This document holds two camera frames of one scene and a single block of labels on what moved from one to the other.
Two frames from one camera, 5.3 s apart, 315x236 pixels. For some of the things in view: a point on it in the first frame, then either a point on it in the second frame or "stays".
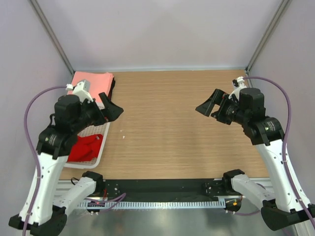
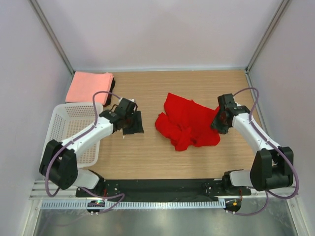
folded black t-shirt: (110, 96) stays
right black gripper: (220, 99) → (215, 124)
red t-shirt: (85, 148) → (186, 121)
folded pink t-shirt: (99, 82) stays
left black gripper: (111, 112) → (138, 127)
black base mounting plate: (166, 190) stays
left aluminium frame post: (51, 35) stays
